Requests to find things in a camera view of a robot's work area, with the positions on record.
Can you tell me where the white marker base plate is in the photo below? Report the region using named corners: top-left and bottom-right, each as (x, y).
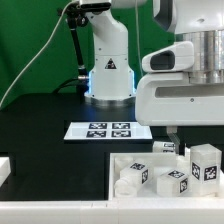
top-left (64, 122), bottom-right (152, 141)

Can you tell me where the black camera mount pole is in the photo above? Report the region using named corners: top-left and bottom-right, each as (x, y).
top-left (54, 3), bottom-right (89, 95)

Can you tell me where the white left fence block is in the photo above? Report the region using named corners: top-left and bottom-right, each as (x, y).
top-left (0, 157), bottom-right (11, 187)

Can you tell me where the black camera on mount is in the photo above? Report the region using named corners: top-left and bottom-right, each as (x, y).
top-left (79, 0), bottom-right (111, 12)

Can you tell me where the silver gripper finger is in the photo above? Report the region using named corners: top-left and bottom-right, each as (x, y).
top-left (166, 126), bottom-right (180, 153)

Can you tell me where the white cable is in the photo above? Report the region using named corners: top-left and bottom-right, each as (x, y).
top-left (0, 0), bottom-right (79, 108)

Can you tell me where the white front fence bar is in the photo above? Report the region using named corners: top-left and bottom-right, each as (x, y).
top-left (0, 198), bottom-right (224, 224)

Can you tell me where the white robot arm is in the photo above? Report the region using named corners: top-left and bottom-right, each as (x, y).
top-left (80, 0), bottom-right (224, 139)

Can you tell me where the white square tabletop tray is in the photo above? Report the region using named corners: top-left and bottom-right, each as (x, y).
top-left (108, 153), bottom-right (224, 200)

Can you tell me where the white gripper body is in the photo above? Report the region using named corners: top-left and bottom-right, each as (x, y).
top-left (135, 41), bottom-right (224, 126)

